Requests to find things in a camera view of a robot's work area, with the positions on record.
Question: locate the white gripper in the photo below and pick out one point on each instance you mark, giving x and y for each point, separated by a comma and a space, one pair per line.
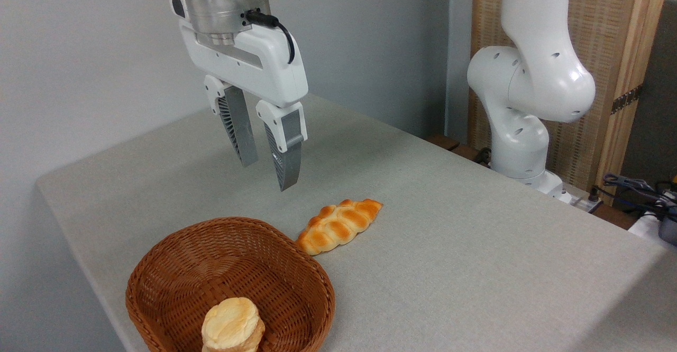
275, 69

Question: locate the round pale bread bun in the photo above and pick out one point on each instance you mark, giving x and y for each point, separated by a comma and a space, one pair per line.
231, 323

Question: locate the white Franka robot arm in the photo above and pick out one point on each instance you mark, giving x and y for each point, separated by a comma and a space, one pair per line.
534, 82

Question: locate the braided golden bread loaf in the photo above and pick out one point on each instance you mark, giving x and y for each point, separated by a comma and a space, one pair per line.
338, 225

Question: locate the brown woven wicker basket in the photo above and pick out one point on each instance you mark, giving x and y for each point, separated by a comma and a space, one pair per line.
211, 257

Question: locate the dark metal screen hinge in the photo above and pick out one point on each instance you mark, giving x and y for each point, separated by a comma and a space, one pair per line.
627, 99

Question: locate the wooden woven folding screen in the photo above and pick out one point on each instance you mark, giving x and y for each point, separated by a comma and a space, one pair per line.
608, 19

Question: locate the white cloth bundle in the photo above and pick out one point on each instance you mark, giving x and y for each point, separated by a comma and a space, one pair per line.
646, 230

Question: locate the grey metal box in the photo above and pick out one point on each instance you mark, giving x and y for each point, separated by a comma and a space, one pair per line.
668, 230

